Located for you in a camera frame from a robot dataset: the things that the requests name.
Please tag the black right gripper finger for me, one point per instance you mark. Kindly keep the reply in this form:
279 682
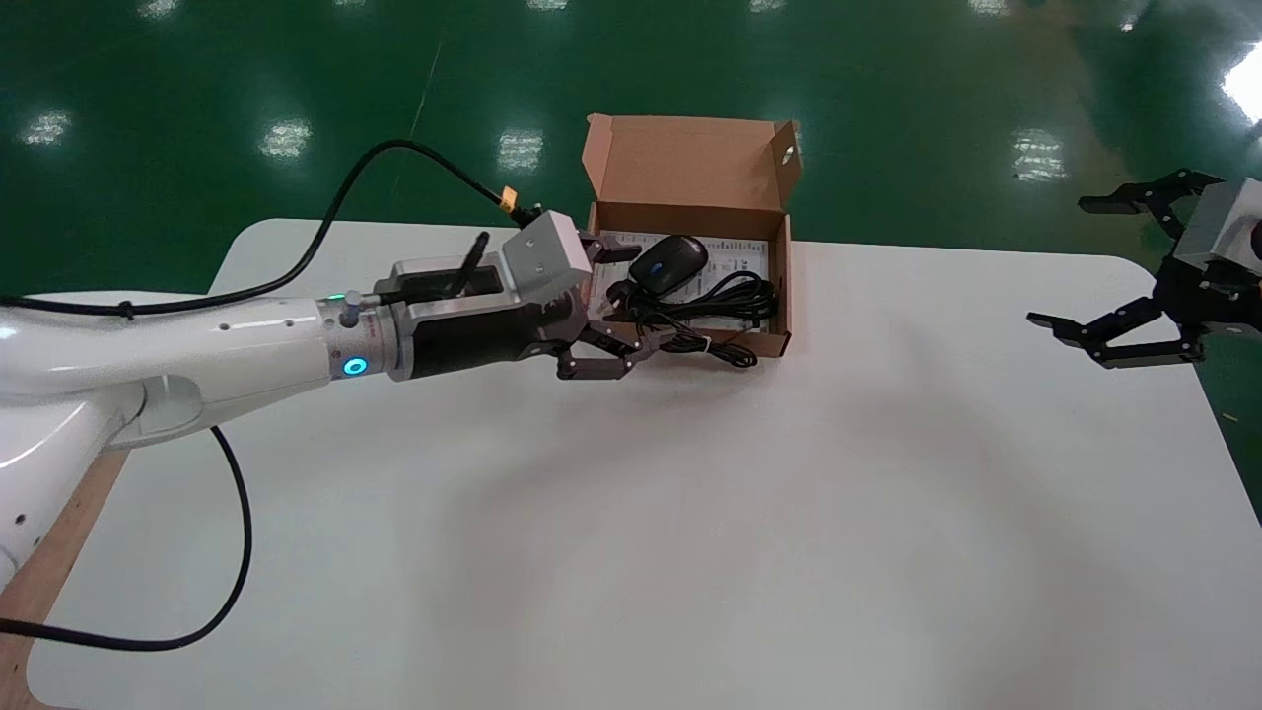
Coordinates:
1134 340
1168 192

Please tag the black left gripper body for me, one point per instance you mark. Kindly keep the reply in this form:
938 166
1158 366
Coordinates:
473 340

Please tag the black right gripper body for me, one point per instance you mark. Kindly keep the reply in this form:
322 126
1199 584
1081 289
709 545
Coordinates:
1218 301

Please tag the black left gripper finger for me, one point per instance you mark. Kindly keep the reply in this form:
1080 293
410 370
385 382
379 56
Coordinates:
601 363
611 251

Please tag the brown cardboard storage box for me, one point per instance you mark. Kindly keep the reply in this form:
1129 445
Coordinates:
690 163

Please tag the white printed instruction sheet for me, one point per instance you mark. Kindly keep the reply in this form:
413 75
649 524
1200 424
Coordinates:
741 258

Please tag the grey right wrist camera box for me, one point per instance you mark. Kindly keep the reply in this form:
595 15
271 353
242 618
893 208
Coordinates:
1223 222

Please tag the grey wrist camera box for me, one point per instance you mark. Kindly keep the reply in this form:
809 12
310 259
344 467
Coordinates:
1223 222
547 256

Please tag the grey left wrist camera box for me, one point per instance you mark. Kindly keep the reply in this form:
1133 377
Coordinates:
547 256

